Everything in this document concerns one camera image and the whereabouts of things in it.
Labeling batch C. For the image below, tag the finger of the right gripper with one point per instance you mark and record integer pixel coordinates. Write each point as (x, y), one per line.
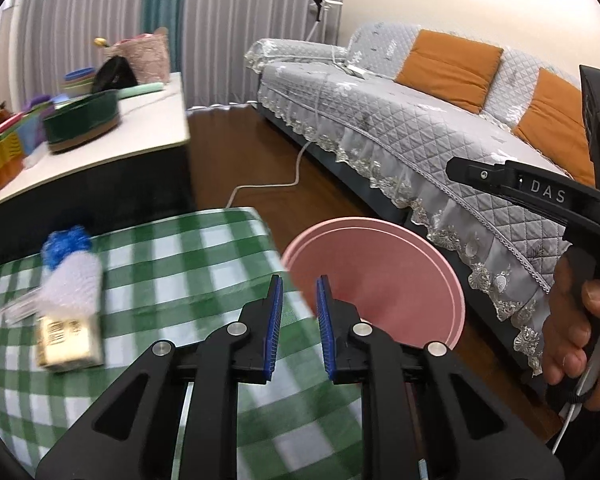
(483, 177)

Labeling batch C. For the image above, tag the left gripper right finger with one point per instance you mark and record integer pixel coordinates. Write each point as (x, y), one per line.
(425, 415)

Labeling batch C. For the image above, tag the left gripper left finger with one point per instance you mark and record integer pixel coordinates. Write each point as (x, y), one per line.
(173, 411)

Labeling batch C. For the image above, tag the gold white tissue pack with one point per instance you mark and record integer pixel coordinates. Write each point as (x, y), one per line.
(68, 344)

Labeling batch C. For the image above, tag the blue plastic shoe cover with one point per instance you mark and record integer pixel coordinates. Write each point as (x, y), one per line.
(60, 244)

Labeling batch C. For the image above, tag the person's right hand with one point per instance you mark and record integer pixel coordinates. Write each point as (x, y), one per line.
(566, 330)

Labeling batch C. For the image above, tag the orange cushion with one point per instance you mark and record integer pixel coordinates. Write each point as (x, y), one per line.
(450, 68)
(553, 125)

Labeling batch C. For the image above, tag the pink plastic bin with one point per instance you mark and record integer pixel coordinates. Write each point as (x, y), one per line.
(398, 281)

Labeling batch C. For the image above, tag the grey quilted sofa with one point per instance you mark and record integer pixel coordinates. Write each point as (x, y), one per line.
(346, 101)

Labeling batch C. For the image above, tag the green white checkered tablecloth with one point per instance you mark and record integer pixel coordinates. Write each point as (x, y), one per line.
(179, 279)

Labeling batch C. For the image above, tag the white floor lamp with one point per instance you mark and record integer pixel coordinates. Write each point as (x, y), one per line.
(318, 31)

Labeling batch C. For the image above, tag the white top coffee table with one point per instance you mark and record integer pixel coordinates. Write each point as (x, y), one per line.
(136, 173)

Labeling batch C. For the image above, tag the colourful storage box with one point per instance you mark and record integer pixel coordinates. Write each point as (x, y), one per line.
(21, 137)

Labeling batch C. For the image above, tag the dark green round basin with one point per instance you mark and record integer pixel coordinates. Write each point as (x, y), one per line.
(82, 121)

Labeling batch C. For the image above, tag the stacked coloured bowls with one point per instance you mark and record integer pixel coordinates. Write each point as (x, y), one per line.
(79, 82)

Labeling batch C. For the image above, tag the pink woven basket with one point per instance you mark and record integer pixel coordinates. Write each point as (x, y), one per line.
(148, 55)

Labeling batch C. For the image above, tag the teal curtain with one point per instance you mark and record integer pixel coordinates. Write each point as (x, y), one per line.
(168, 14)

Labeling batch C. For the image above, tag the grey striped curtain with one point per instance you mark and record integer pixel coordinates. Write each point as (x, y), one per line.
(42, 40)

